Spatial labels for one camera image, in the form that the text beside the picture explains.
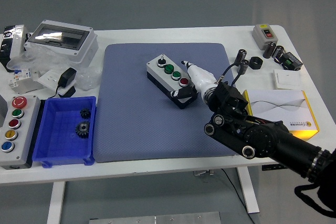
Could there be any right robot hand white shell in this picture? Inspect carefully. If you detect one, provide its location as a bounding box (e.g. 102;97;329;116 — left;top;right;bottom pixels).
170;60;220;101

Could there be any grey four-button control box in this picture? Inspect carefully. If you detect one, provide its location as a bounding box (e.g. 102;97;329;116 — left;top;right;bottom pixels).
145;54;199;110

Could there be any black desk height control panel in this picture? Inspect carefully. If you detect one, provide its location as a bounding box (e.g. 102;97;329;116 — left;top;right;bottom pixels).
261;163;287;172

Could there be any grey five-button control station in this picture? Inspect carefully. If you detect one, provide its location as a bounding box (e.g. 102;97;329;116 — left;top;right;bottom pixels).
0;94;41;169

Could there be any black hexagonal nut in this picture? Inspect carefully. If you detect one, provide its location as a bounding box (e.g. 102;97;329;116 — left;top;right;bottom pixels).
248;56;264;70

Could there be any blue-grey padded mat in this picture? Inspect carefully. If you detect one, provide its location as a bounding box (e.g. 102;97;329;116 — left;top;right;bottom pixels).
93;42;250;164

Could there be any white and yellow carton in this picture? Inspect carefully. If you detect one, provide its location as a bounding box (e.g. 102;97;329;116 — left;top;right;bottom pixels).
241;89;320;141

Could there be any black module with green part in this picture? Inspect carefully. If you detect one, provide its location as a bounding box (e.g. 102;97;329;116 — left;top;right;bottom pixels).
274;51;304;71

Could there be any grey distribution box clear lid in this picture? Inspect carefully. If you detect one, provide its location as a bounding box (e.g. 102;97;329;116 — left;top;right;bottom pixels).
23;19;99;65

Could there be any white table leg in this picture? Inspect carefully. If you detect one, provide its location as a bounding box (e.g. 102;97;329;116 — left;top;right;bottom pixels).
236;167;260;214
46;181;66;224

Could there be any large black gear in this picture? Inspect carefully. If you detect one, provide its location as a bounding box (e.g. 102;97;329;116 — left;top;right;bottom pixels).
75;120;91;138

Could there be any grey metal floor plate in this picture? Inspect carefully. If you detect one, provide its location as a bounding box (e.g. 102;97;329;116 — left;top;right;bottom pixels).
88;211;221;224

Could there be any blue plastic bin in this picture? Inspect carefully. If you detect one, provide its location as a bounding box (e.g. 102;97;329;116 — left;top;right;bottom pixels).
31;95;97;168

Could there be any clear plastic bag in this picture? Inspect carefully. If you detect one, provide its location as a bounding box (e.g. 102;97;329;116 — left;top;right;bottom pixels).
6;45;103;91

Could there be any white circuit breaker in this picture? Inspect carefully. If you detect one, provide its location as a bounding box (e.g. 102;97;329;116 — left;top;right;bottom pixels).
7;68;44;95

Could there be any grey switch box red button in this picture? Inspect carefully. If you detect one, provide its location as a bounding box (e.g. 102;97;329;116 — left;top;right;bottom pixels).
252;24;279;51

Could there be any white wall switch plate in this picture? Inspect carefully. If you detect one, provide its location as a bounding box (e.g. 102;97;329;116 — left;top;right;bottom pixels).
272;69;302;90

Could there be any metal bracket under table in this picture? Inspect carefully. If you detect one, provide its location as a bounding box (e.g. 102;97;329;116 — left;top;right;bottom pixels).
193;170;215;177

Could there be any black cable under table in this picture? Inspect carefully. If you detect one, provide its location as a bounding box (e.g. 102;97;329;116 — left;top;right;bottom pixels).
220;168;255;224

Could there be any black power adapter with cord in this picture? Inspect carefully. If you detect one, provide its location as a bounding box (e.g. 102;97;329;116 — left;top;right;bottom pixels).
48;67;77;99

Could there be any white wall socket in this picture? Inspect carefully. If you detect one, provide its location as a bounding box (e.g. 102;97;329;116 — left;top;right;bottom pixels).
37;69;76;97

